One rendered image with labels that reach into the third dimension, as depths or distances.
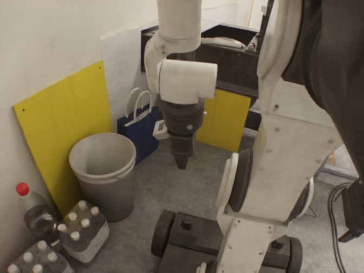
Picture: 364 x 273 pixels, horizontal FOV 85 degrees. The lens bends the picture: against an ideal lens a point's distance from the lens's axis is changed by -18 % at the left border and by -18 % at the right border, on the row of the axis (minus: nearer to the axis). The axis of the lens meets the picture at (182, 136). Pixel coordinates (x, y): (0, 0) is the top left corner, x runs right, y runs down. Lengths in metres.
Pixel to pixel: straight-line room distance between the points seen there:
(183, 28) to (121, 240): 0.96
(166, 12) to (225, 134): 1.26
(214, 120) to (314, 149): 1.16
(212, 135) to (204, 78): 1.18
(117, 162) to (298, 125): 0.97
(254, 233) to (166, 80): 0.40
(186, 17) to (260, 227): 0.47
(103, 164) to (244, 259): 0.84
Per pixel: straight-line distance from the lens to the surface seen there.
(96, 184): 0.95
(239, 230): 0.59
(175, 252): 0.90
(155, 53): 0.38
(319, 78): 0.20
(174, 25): 0.35
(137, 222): 1.17
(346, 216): 0.59
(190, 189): 1.31
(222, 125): 1.51
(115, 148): 1.14
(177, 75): 0.41
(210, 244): 0.91
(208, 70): 0.41
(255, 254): 0.62
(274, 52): 0.25
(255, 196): 0.47
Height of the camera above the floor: 0.98
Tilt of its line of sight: 36 degrees down
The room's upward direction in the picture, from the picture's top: 5 degrees clockwise
